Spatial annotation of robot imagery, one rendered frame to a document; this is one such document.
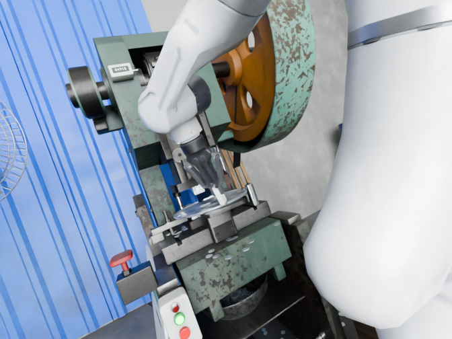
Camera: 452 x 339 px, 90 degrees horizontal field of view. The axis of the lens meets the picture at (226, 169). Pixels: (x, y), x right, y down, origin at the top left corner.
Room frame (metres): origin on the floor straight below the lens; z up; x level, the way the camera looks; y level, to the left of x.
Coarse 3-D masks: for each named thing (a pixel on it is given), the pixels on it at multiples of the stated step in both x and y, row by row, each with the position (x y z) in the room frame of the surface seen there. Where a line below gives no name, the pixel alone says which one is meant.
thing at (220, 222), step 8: (240, 200) 0.72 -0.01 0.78; (224, 208) 0.69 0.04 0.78; (232, 208) 0.70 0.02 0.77; (208, 216) 0.67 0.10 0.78; (216, 216) 0.80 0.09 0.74; (224, 216) 0.81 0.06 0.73; (232, 216) 0.83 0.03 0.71; (208, 224) 0.79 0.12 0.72; (216, 224) 0.80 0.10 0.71; (224, 224) 0.81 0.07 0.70; (232, 224) 0.82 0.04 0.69; (216, 232) 0.79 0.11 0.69; (224, 232) 0.80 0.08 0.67; (232, 232) 0.82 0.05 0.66; (216, 240) 0.79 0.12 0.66
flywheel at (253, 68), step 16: (256, 32) 0.88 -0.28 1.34; (240, 48) 1.01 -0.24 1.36; (256, 48) 0.91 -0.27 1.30; (272, 48) 0.78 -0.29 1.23; (240, 64) 1.03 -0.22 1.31; (256, 64) 0.94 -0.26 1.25; (272, 64) 0.81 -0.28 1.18; (224, 80) 1.15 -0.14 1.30; (240, 80) 1.08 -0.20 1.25; (256, 80) 0.97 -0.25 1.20; (272, 80) 0.83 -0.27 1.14; (224, 96) 1.28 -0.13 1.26; (240, 96) 1.13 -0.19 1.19; (256, 96) 1.01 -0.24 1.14; (272, 96) 0.86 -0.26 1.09; (240, 112) 1.18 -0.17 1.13; (256, 112) 1.05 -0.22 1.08; (240, 128) 1.18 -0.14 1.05; (256, 128) 1.02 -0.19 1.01
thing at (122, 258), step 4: (124, 252) 0.65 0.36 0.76; (128, 252) 0.64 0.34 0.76; (132, 252) 0.65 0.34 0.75; (116, 256) 0.64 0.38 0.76; (120, 256) 0.62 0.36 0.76; (124, 256) 0.61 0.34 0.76; (128, 256) 0.61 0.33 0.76; (132, 256) 0.62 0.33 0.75; (112, 260) 0.61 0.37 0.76; (116, 260) 0.60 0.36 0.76; (120, 260) 0.60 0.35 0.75; (124, 260) 0.61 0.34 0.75; (112, 264) 0.60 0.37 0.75; (116, 264) 0.60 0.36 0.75; (124, 264) 0.63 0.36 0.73; (124, 268) 0.63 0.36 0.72; (128, 268) 0.64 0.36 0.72
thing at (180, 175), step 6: (168, 138) 0.87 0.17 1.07; (174, 144) 0.88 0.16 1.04; (174, 150) 0.86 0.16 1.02; (180, 150) 0.87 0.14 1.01; (174, 156) 0.86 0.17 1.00; (180, 156) 0.86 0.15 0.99; (168, 162) 0.97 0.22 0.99; (174, 162) 0.87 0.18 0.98; (180, 162) 0.87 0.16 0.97; (186, 162) 0.85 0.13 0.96; (174, 168) 0.89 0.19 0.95; (180, 168) 0.87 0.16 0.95; (174, 174) 0.93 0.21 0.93; (180, 174) 0.87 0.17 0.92; (186, 174) 0.85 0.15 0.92; (180, 180) 0.87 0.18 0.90; (186, 180) 0.88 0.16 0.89
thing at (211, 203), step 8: (224, 192) 0.99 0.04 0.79; (232, 192) 0.93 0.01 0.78; (240, 192) 0.86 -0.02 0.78; (208, 200) 0.90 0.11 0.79; (216, 200) 0.83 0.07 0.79; (232, 200) 0.74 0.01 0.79; (184, 208) 0.93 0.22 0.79; (192, 208) 0.89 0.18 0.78; (200, 208) 0.80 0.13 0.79; (208, 208) 0.77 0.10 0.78; (216, 208) 0.71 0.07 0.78; (176, 216) 0.83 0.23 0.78; (184, 216) 0.77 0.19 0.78; (192, 216) 0.72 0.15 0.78
